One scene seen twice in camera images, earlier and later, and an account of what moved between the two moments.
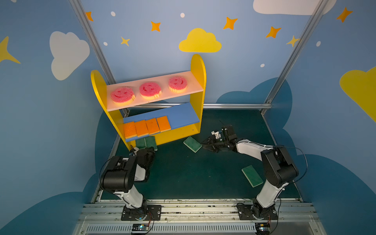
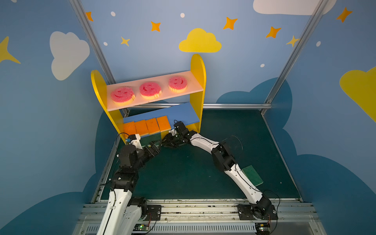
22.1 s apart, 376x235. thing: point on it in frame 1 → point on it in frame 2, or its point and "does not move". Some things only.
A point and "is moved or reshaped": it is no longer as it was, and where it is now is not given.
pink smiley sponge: [122, 96] does not move
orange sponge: [129, 129] does not move
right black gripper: [215, 144] → [172, 139]
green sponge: [192, 144] is moved or reshaped
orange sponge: [141, 128] does not move
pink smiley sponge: [150, 90] does not move
